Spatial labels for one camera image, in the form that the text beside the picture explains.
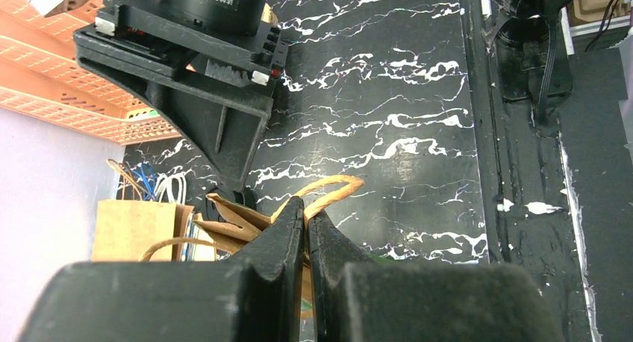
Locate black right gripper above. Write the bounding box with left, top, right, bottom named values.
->
left=74, top=0, right=288, bottom=190

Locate orange plastic file organizer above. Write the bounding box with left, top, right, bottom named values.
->
left=1, top=0, right=179, bottom=146

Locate green kraft paper bag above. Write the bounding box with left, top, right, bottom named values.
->
left=140, top=175, right=363, bottom=335

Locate stack of flat paper bags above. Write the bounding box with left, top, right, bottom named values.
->
left=91, top=158, right=209, bottom=261

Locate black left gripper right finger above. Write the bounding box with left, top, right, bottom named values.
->
left=308, top=212, right=564, bottom=341

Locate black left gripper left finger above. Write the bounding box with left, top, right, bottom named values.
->
left=19, top=197, right=304, bottom=341

